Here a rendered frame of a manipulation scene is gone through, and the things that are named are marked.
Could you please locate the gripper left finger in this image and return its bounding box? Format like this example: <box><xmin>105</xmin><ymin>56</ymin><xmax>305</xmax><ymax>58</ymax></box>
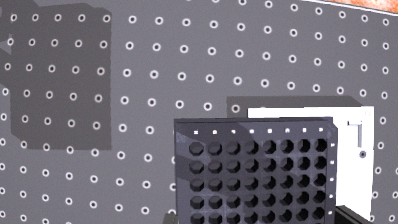
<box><xmin>162</xmin><ymin>213</ymin><xmax>179</xmax><ymax>224</ymax></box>

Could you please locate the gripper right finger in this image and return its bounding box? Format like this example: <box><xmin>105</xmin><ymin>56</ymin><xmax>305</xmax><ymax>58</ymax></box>
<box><xmin>334</xmin><ymin>205</ymin><xmax>374</xmax><ymax>224</ymax></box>

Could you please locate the black well plate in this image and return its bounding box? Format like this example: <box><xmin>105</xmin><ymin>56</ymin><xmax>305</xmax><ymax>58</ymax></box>
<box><xmin>174</xmin><ymin>116</ymin><xmax>338</xmax><ymax>224</ymax></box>

